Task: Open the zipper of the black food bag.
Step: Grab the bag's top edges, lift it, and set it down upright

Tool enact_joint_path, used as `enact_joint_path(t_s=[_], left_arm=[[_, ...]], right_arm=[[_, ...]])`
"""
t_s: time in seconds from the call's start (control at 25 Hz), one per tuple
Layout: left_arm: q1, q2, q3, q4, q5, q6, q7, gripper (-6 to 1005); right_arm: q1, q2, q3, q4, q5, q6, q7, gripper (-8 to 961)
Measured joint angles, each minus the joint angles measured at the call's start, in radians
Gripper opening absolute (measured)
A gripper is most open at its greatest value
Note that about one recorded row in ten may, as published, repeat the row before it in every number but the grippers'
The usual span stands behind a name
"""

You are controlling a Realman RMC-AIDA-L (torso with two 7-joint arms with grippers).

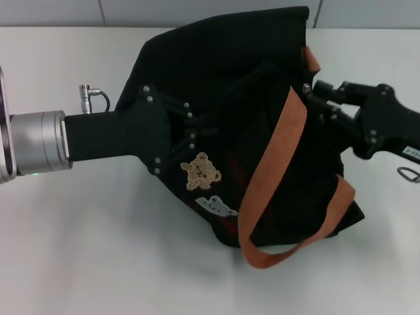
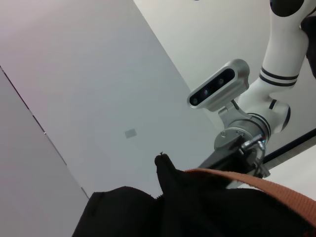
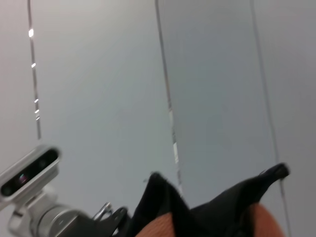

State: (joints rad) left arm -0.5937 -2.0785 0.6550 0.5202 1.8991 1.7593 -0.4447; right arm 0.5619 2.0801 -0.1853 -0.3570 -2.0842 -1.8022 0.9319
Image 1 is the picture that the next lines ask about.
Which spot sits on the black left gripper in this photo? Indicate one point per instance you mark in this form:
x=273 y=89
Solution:
x=115 y=138

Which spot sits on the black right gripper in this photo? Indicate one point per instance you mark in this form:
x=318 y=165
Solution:
x=387 y=124

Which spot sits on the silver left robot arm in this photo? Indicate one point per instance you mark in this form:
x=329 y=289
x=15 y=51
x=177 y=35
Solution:
x=42 y=144

